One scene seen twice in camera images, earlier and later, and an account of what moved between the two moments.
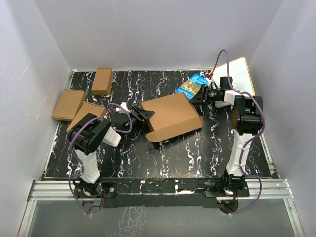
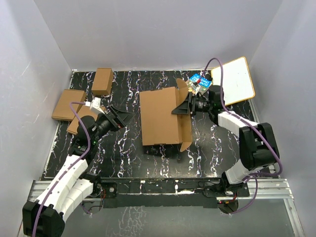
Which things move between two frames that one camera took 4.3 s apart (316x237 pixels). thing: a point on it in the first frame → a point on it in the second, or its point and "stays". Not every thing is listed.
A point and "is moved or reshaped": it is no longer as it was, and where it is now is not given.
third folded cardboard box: [102, 83] stays
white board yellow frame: [240, 77] stays
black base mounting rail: [169, 192] stays
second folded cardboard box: [69, 105] stays
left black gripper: [142, 115] → [117, 121]
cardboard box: [174, 115] is moved or reshaped
